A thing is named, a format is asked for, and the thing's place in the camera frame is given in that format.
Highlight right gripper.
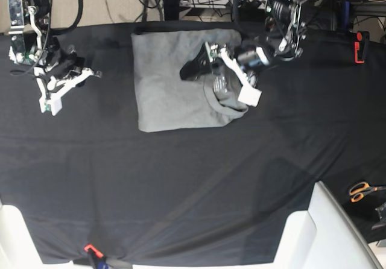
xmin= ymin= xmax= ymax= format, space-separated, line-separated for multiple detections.
xmin=33 ymin=45 xmax=103 ymax=116

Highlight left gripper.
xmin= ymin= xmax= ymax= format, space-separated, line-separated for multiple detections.
xmin=180 ymin=41 xmax=273 ymax=107

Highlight grey T-shirt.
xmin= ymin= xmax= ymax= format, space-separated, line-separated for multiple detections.
xmin=131 ymin=29 xmax=248 ymax=133

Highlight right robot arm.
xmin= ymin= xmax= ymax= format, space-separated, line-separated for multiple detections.
xmin=7 ymin=0 xmax=102 ymax=116

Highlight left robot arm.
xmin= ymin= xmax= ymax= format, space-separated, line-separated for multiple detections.
xmin=180 ymin=0 xmax=308 ymax=107

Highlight black metal stand pole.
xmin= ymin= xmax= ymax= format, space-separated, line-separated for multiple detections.
xmin=163 ymin=0 xmax=181 ymax=21

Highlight white power strip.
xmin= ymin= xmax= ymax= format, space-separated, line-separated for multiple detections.
xmin=180 ymin=0 xmax=267 ymax=10

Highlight black table cloth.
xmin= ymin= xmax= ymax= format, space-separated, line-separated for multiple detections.
xmin=1 ymin=21 xmax=385 ymax=267

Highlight red black clamp right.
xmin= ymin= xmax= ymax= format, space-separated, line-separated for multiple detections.
xmin=354 ymin=31 xmax=370 ymax=64

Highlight white chair left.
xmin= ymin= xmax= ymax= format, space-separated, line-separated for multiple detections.
xmin=1 ymin=203 xmax=43 ymax=268

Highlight white chair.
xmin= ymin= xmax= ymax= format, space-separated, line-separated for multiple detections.
xmin=273 ymin=182 xmax=382 ymax=268
xmin=1 ymin=203 xmax=43 ymax=268

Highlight red blue clamp bottom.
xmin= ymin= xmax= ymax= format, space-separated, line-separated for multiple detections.
xmin=84 ymin=244 xmax=109 ymax=269

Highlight white chair right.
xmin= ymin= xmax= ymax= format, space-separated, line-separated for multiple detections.
xmin=273 ymin=182 xmax=382 ymax=268

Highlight black tool right edge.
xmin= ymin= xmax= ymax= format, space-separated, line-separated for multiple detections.
xmin=372 ymin=203 xmax=386 ymax=230

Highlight blue clamp handle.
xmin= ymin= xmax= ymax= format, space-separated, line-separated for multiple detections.
xmin=338 ymin=1 xmax=350 ymax=34

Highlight orange handled scissors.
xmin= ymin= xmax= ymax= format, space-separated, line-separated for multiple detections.
xmin=349 ymin=182 xmax=385 ymax=203

